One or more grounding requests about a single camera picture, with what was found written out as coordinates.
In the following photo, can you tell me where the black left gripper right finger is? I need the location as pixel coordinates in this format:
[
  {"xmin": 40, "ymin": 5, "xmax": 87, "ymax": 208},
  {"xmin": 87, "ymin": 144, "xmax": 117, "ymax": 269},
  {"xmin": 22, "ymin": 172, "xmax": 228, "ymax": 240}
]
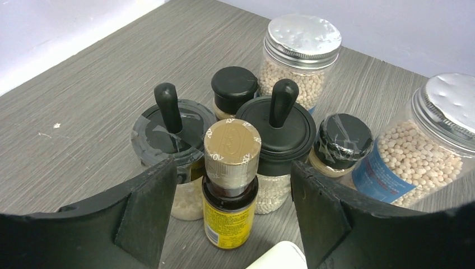
[{"xmin": 291, "ymin": 161, "xmax": 474, "ymax": 268}]

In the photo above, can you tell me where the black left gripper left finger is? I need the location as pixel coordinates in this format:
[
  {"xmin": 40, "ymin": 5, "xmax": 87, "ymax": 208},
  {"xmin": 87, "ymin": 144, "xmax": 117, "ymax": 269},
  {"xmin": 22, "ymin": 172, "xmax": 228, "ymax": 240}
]
[{"xmin": 1, "ymin": 159, "xmax": 177, "ymax": 268}]

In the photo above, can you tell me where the white divided organizer tray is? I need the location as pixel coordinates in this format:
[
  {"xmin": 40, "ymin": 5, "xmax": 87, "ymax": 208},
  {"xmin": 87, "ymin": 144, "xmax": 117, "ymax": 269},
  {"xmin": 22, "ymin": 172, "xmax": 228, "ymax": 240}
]
[{"xmin": 246, "ymin": 241, "xmax": 307, "ymax": 269}]

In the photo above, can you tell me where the small taped black cap bottle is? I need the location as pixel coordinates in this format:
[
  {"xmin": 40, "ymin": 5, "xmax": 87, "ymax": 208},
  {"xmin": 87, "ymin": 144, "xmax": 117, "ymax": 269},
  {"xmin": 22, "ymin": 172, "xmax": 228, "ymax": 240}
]
[{"xmin": 308, "ymin": 113, "xmax": 374, "ymax": 179}]

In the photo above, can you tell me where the taped black lid spice jar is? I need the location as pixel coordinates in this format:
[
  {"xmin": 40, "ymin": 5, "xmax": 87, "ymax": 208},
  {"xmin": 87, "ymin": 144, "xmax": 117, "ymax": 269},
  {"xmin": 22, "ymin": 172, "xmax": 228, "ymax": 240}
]
[{"xmin": 131, "ymin": 82, "xmax": 216, "ymax": 221}]

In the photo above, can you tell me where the silver lid blue label jar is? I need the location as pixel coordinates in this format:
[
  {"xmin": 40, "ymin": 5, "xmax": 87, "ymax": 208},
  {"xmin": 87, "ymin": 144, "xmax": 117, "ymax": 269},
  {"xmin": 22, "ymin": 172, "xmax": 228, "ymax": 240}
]
[{"xmin": 340, "ymin": 73, "xmax": 474, "ymax": 208}]

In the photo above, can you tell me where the silver lid peppercorn jar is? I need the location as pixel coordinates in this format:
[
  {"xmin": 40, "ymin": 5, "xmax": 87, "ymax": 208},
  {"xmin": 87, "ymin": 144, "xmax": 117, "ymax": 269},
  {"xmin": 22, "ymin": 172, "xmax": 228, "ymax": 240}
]
[{"xmin": 257, "ymin": 14, "xmax": 342, "ymax": 113}]

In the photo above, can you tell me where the black lid handled spice jar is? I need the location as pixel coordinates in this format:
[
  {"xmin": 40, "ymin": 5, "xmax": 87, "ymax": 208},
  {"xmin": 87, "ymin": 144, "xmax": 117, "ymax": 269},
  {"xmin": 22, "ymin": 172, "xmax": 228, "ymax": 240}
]
[{"xmin": 236, "ymin": 78, "xmax": 316, "ymax": 215}]

